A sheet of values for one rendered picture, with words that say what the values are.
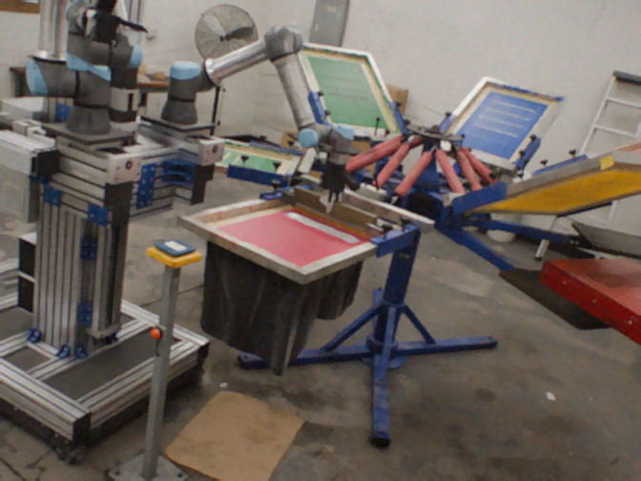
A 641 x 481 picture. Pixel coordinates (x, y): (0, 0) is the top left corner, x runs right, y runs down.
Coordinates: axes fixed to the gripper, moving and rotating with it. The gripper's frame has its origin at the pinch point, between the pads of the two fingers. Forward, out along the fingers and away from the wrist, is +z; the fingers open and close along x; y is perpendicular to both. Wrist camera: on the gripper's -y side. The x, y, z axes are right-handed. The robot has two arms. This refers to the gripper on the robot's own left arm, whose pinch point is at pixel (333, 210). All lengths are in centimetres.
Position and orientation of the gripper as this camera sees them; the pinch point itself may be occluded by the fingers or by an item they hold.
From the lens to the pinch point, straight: 271.4
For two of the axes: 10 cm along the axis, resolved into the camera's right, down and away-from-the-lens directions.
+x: -5.6, 1.8, -8.1
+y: -8.0, -3.4, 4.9
